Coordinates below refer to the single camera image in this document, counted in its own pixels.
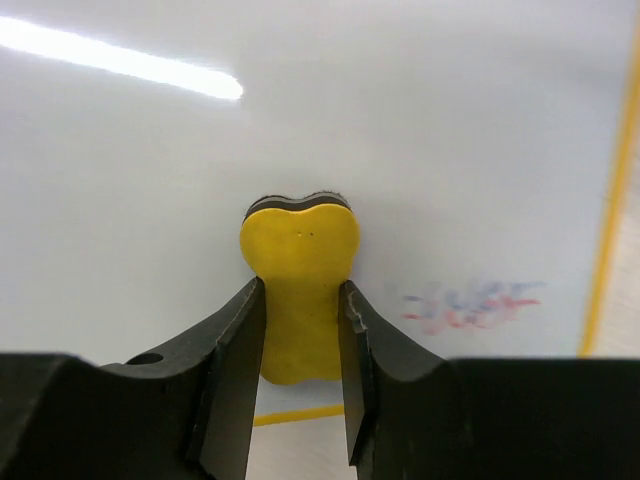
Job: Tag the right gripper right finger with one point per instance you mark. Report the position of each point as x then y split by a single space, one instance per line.
410 414

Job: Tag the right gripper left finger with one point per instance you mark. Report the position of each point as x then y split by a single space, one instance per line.
182 410

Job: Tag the yellow whiteboard eraser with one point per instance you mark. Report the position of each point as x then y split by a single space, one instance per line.
303 250

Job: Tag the yellow framed whiteboard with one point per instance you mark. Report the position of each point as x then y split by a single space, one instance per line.
478 144

